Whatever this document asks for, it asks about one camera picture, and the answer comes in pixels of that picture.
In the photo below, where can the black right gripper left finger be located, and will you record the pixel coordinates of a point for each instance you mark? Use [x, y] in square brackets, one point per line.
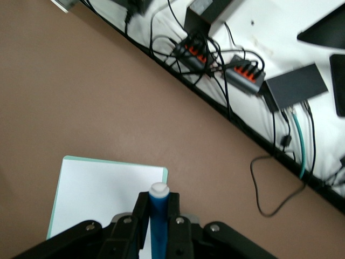
[141, 205]

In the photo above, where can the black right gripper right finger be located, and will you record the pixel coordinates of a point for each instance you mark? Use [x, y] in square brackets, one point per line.
[173, 205]

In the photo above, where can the blue marker with white cap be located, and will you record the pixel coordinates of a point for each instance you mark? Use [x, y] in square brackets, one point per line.
[159, 215]

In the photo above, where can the mint clipboard with white paper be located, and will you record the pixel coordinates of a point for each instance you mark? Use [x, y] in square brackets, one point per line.
[102, 189]

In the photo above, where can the grey hub with orange ports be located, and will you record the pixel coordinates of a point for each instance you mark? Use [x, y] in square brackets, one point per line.
[242, 81]
[191, 60]

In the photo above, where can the dark grey flat box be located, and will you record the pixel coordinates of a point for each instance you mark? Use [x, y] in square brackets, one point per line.
[296, 86]

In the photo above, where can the black power adapter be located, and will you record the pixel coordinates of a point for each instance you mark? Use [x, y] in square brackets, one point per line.
[134, 5]

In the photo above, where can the black flat plate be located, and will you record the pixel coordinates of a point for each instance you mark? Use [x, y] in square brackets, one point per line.
[339, 86]
[328, 32]

